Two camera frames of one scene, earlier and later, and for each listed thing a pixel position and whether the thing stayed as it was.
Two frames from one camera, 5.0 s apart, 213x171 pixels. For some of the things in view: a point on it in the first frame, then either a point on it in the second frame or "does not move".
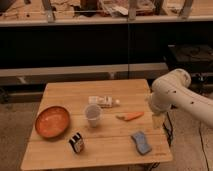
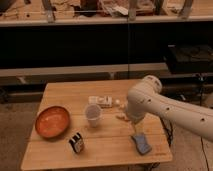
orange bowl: x=52 y=121 does not move
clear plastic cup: x=92 y=113 does not move
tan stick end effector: x=157 y=121 → x=139 y=128
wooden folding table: x=110 y=124 does not move
